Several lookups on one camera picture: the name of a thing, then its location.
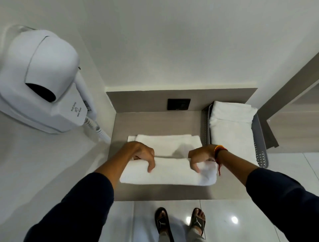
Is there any person's left hand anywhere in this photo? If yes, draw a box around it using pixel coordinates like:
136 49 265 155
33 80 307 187
128 141 156 173

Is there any person's right hand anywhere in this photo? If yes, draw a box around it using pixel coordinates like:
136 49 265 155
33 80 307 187
188 145 217 174

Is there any white towel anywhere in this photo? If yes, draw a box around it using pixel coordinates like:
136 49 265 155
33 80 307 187
120 134 218 186
209 101 259 166

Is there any person's left forearm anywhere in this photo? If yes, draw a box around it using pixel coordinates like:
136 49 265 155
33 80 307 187
94 143 135 190

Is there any person's right forearm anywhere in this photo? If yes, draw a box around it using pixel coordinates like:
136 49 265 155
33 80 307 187
216 150 259 186

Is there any folded white towel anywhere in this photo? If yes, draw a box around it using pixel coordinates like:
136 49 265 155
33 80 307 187
209 101 259 166

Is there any black sandal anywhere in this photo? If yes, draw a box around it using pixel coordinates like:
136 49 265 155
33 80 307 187
188 208 206 236
155 207 175 242

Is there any grey plastic basket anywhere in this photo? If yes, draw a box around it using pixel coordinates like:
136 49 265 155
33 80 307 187
203 102 269 168

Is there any grey trouser leg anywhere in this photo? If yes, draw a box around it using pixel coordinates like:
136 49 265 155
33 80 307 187
186 228 207 242

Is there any dark navy sleeve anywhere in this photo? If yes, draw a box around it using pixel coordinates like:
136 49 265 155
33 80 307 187
23 172 114 242
245 167 319 242

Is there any wood grain cabinet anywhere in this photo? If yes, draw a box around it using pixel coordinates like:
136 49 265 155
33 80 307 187
257 52 319 153

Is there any orange thread bracelet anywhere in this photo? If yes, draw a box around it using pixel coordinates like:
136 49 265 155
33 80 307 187
213 145 229 176

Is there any white coiled dryer cord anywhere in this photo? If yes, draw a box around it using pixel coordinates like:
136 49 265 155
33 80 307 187
83 117 111 145

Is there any black wall socket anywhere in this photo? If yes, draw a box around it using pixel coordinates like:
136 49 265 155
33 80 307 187
167 98 191 111

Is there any white wall hair dryer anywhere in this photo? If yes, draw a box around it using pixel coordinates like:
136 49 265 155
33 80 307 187
0 25 98 134

